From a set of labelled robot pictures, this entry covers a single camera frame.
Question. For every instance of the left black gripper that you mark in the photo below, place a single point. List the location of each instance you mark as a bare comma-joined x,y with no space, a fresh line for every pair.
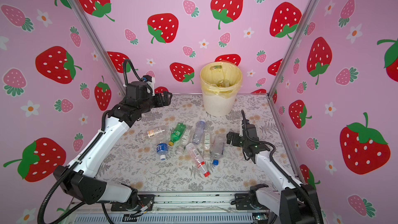
166,101

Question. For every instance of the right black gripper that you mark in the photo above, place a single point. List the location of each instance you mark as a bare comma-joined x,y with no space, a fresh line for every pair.
234,141

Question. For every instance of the clear bottle blue cap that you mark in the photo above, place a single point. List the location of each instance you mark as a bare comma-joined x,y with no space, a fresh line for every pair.
217,148

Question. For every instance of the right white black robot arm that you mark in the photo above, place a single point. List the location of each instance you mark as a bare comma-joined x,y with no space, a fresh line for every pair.
279,180

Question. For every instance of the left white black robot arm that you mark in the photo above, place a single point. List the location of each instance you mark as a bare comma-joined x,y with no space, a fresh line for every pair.
78,178

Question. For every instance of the white bin with yellow liner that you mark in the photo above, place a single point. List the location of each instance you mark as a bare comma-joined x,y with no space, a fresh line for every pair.
220,84

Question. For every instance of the clear bottle green white label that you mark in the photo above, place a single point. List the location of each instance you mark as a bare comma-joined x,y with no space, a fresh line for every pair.
207,146

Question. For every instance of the green bottle yellow cap left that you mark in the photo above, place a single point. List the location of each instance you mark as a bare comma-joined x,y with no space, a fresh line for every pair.
177,133

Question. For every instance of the clear bluish bottle upright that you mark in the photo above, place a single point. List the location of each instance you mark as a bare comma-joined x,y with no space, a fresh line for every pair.
199,131

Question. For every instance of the clear bottle orange label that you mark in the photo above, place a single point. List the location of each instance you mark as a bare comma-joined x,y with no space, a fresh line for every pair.
157,133

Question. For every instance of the clear bottle red cap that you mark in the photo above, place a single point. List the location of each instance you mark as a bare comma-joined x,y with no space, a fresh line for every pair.
197,159

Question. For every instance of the small bottle blue label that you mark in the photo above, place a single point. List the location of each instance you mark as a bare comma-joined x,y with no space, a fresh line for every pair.
162,151

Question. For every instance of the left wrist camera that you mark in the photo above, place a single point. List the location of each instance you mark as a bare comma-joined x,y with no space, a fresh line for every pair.
149,80

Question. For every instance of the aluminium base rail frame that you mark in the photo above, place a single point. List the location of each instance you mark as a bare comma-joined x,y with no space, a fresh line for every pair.
224,207

